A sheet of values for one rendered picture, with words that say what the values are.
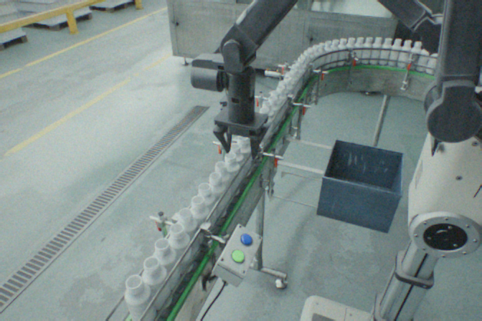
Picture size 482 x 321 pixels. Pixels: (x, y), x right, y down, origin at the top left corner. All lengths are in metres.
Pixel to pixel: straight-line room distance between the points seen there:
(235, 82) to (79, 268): 2.02
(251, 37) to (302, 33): 3.73
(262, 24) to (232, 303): 1.77
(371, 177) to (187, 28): 3.65
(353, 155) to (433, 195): 0.87
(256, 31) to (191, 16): 4.24
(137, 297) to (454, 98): 0.74
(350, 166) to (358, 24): 2.65
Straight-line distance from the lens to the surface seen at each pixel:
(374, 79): 2.56
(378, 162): 1.76
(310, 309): 1.87
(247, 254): 0.95
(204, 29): 4.81
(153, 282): 0.90
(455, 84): 0.60
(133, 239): 2.55
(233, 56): 0.64
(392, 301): 1.32
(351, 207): 1.54
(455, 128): 0.63
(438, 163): 0.88
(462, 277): 2.64
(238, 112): 0.70
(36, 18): 6.81
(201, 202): 1.04
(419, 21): 1.05
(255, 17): 0.63
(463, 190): 0.91
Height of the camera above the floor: 1.85
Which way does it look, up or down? 36 degrees down
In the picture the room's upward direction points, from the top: straight up
